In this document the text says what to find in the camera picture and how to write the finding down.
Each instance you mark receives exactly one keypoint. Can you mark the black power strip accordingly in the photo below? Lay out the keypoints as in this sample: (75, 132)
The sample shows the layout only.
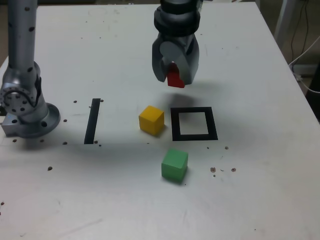
(305, 69)

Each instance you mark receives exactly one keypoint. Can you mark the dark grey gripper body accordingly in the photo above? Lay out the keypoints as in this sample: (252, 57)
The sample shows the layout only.
(177, 39)

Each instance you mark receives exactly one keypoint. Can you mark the red cube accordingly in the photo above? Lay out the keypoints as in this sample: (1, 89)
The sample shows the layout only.
(175, 80)

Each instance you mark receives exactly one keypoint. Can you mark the black tape strip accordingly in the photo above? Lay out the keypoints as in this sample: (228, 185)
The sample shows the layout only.
(91, 122)

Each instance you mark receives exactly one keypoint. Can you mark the black tape square outline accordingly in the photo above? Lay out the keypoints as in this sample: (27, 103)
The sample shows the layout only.
(175, 125)

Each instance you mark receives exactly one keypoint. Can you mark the yellow cube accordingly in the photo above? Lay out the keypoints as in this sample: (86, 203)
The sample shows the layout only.
(151, 121)

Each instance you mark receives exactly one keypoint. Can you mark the white metal frame leg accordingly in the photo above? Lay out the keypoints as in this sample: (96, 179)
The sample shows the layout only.
(282, 17)

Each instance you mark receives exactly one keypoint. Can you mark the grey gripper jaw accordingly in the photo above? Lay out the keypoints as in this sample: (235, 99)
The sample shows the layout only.
(157, 65)
(191, 65)

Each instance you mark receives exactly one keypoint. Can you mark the green cube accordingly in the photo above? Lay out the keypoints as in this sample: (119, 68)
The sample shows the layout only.
(174, 165)

